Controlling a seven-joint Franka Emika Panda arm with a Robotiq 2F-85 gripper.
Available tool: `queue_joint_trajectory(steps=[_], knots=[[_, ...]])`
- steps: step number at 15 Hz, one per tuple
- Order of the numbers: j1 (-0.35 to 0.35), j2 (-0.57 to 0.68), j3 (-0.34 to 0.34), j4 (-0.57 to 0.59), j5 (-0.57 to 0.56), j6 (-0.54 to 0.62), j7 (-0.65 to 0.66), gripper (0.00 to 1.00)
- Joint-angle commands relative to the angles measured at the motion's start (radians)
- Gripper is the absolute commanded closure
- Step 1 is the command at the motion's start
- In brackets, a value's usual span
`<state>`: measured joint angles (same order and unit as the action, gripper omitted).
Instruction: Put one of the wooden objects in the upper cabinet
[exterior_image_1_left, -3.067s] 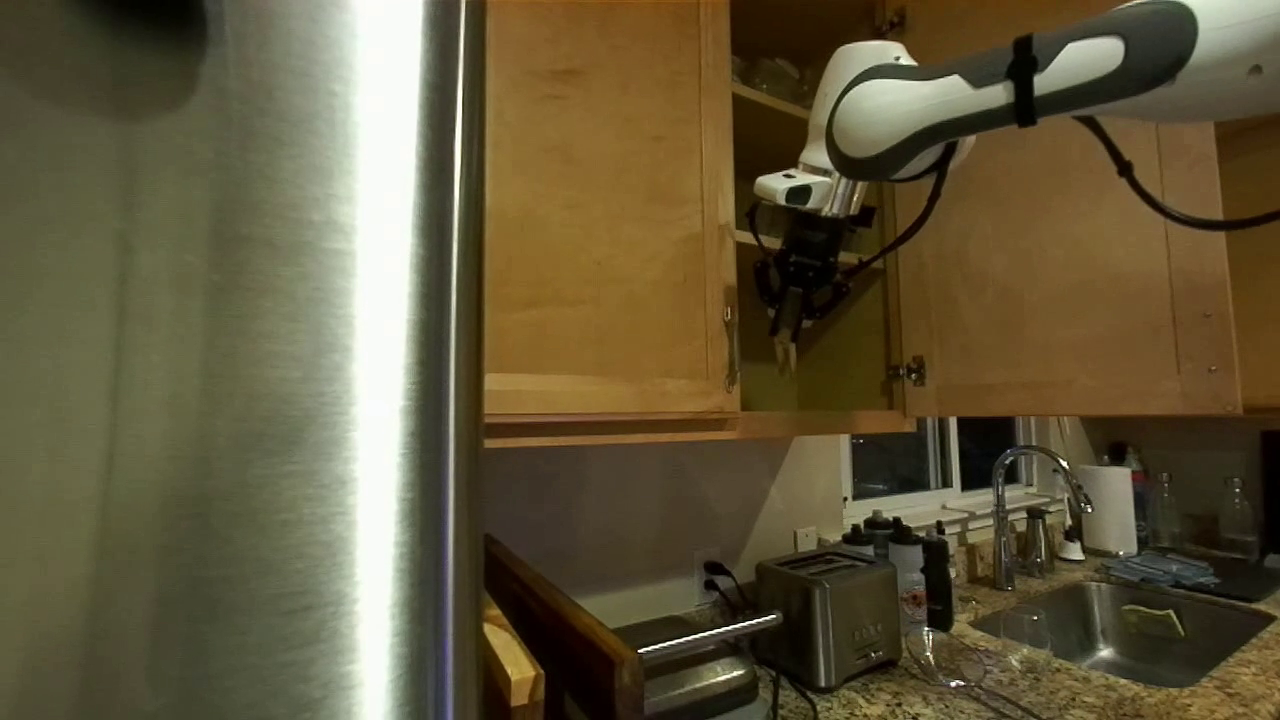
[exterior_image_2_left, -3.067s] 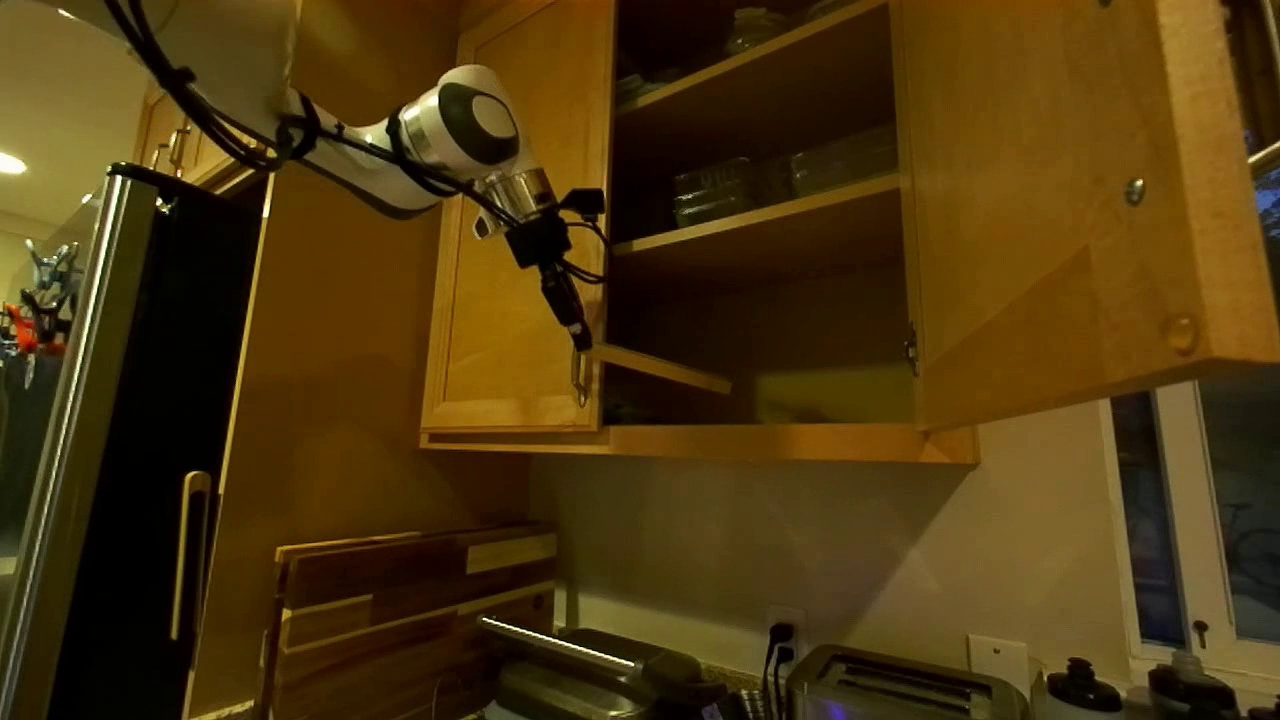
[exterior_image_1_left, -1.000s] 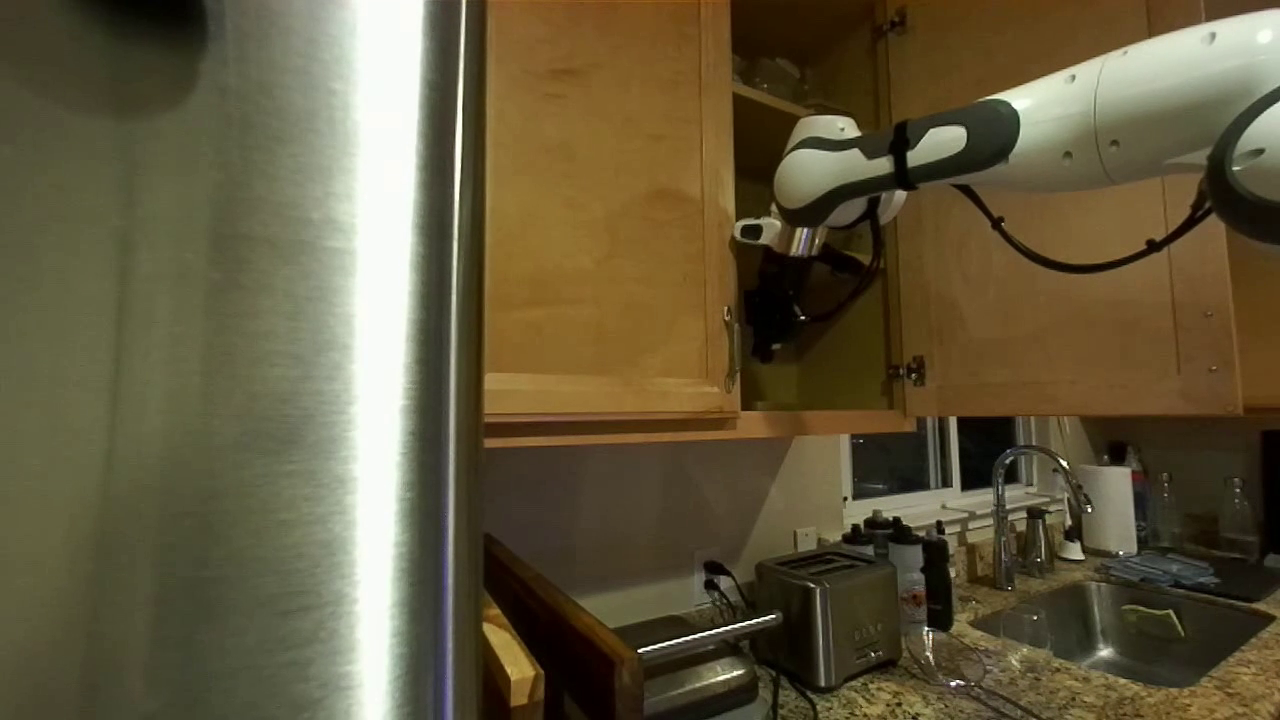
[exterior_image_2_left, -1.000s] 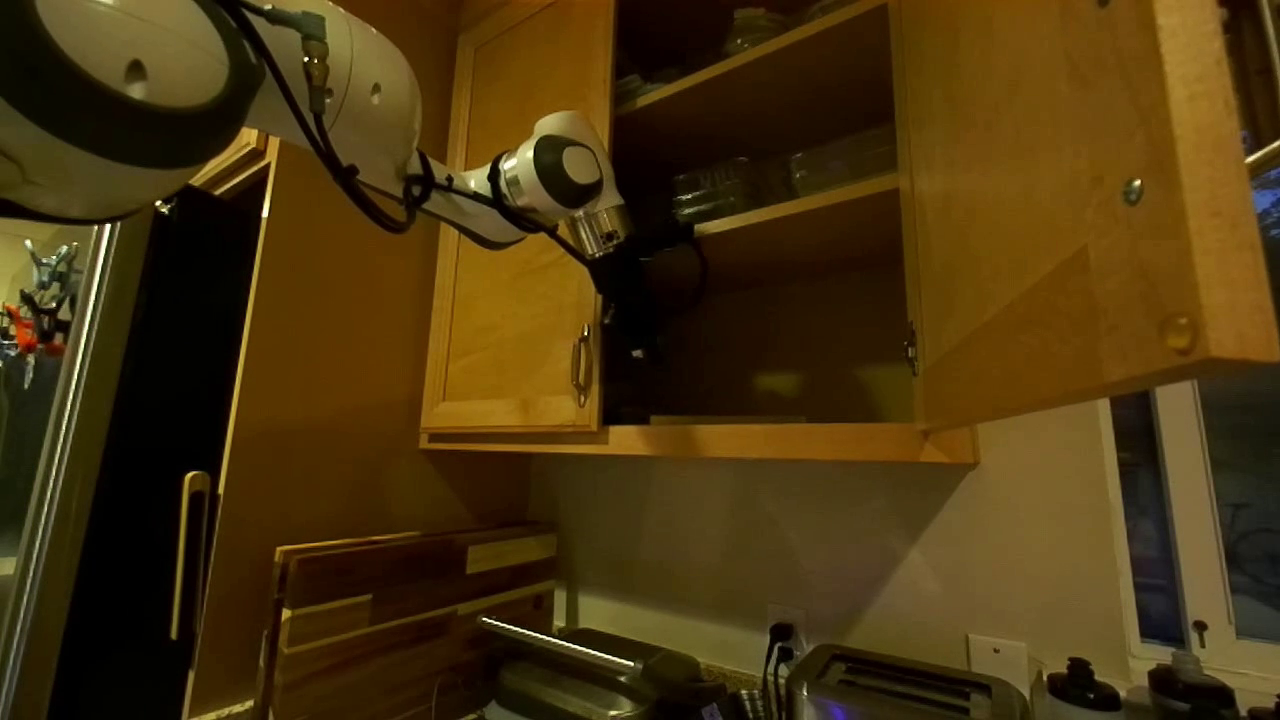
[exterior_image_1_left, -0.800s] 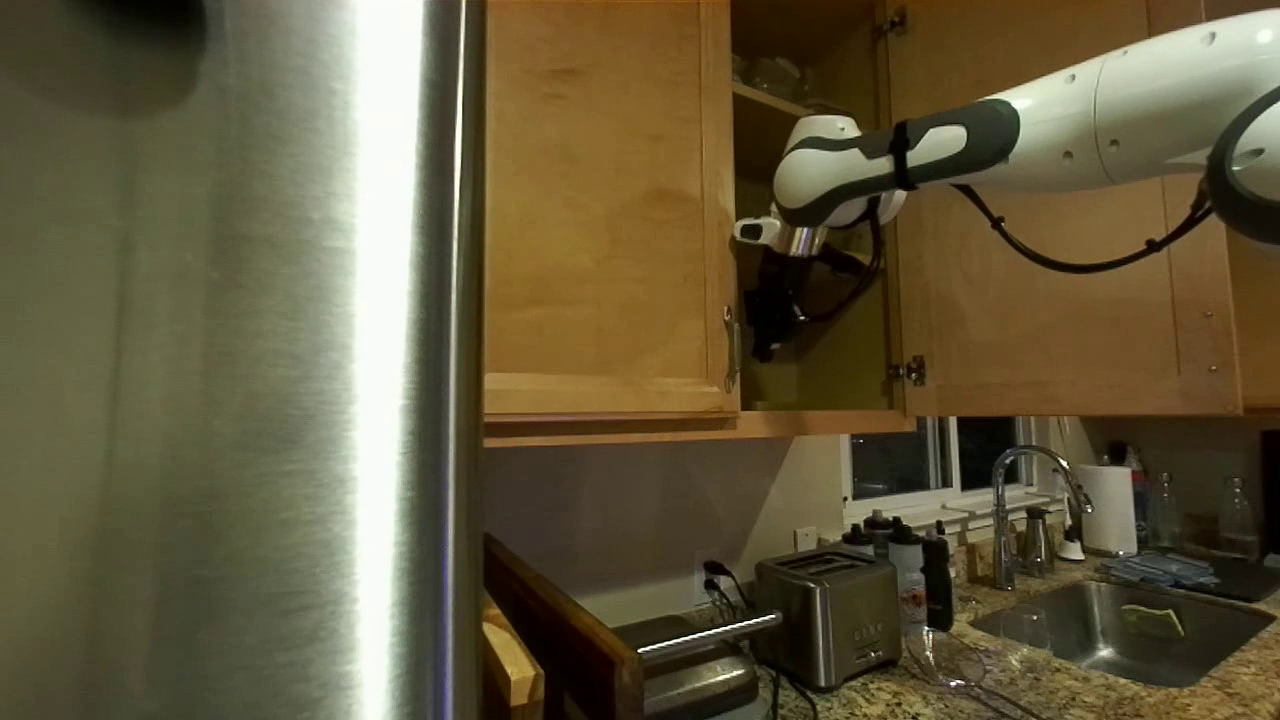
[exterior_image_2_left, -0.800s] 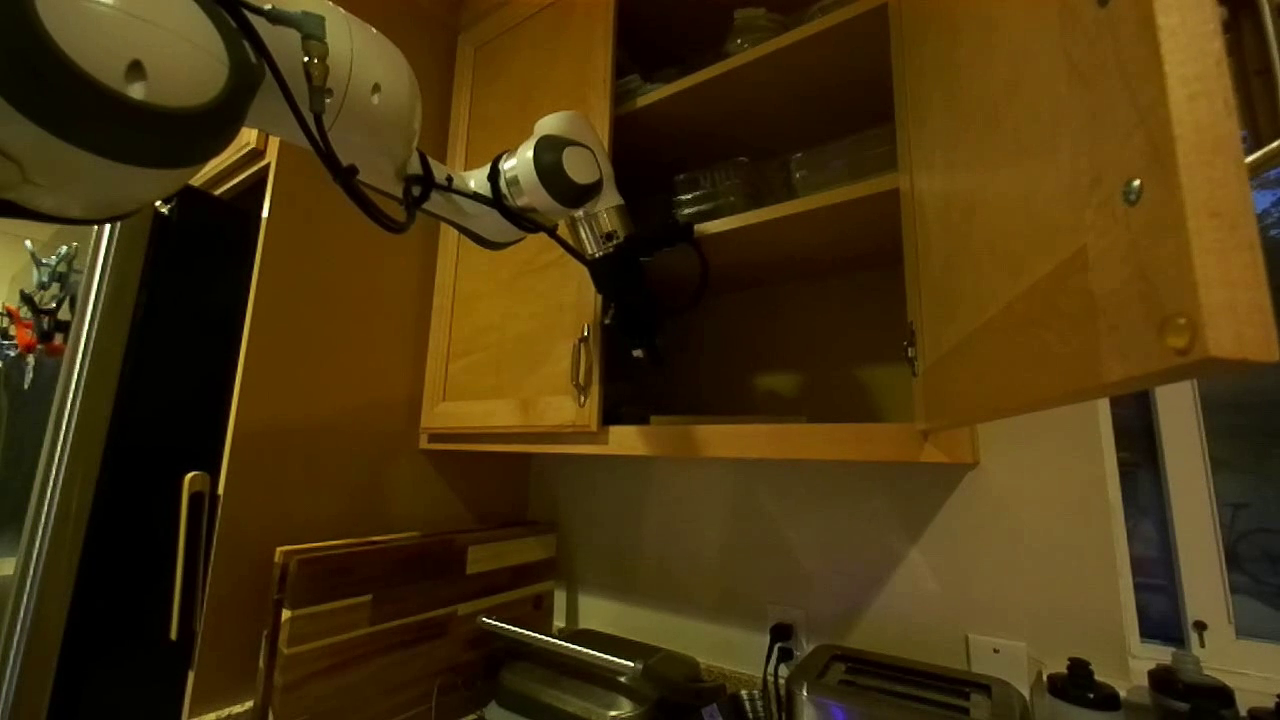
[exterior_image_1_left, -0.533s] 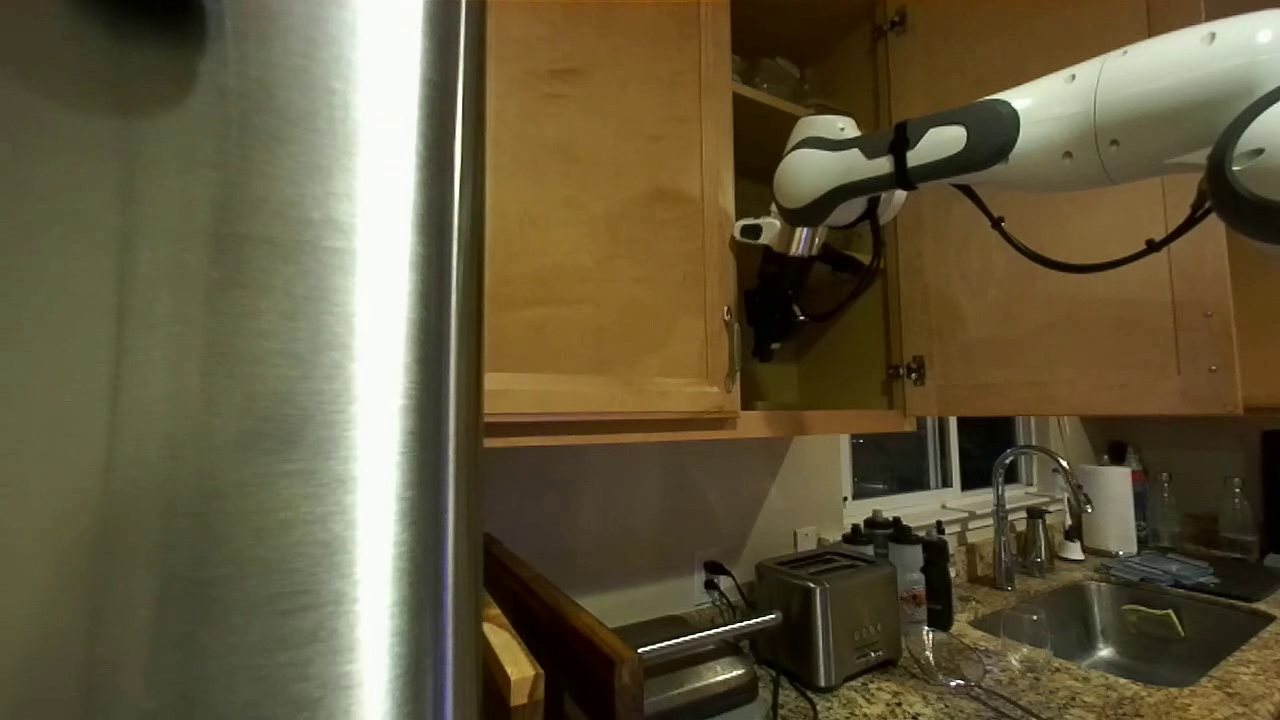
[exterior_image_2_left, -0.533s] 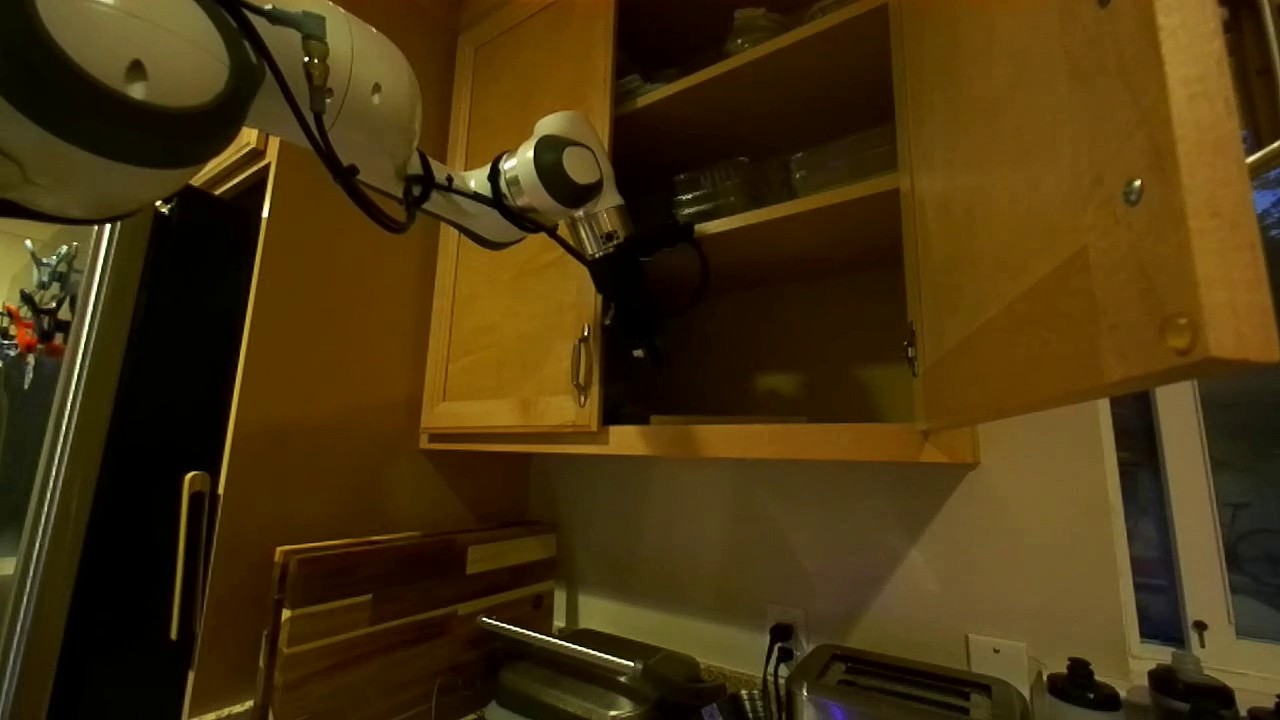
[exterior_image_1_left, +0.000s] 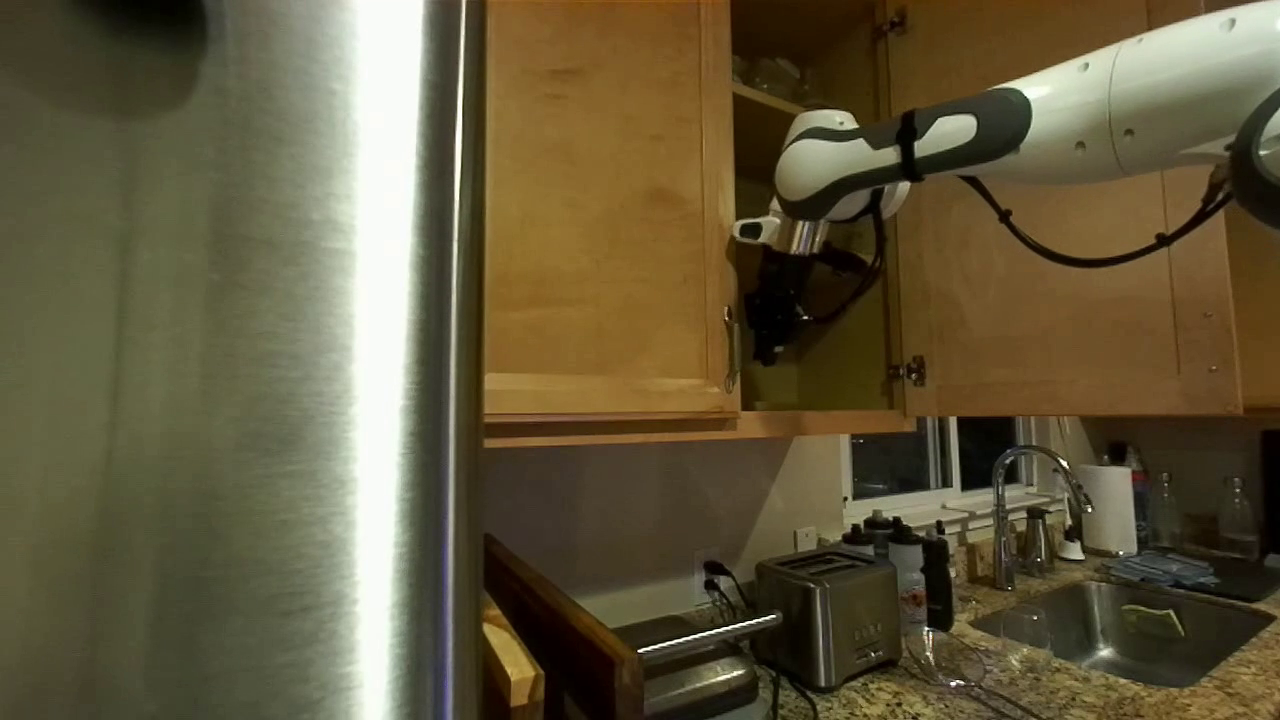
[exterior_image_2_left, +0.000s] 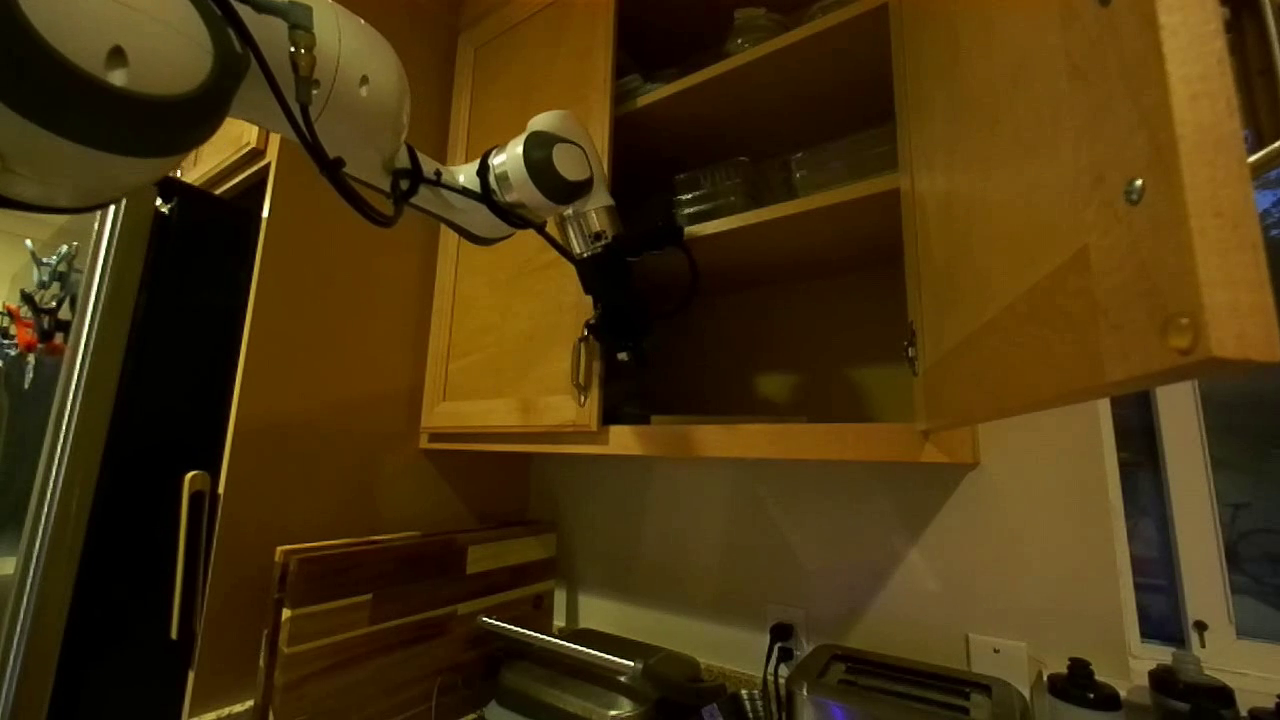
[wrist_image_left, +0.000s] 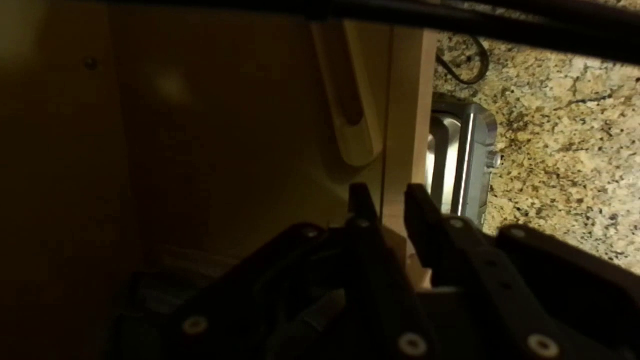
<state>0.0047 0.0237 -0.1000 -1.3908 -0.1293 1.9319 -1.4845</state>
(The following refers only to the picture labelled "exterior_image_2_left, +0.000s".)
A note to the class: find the wall outlet with black plug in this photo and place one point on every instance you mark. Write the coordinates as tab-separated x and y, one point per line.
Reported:
781	654

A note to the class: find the stainless steel toaster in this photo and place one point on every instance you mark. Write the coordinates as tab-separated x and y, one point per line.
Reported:
892	685

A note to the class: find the stainless steel refrigerator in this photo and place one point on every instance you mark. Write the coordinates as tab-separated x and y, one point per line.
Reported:
134	465

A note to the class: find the wooden cabinet door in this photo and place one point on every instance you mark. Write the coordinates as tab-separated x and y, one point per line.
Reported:
514	347
1041	201

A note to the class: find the dark striped wooden cutting board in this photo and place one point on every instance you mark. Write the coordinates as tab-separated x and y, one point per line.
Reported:
386	601

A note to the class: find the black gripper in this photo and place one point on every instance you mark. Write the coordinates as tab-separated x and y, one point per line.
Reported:
623	302

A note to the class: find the glassware on shelf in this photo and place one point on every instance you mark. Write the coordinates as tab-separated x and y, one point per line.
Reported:
784	22

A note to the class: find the white wall outlet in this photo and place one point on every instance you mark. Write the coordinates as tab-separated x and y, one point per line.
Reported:
1000	661

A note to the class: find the stacked glass containers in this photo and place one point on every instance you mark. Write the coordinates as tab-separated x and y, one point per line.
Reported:
803	172

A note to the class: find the wooden tongs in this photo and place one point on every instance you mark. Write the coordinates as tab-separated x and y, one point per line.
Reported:
178	573

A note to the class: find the wooden wall cabinet carcass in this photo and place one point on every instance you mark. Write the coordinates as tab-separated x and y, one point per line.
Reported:
773	222

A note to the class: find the wooden cabinets above refrigerator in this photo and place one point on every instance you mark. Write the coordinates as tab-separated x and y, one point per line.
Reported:
224	149

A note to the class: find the red fridge magnet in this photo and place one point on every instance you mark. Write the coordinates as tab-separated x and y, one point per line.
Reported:
26	324

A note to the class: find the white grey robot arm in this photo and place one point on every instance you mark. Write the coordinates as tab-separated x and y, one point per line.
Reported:
307	81

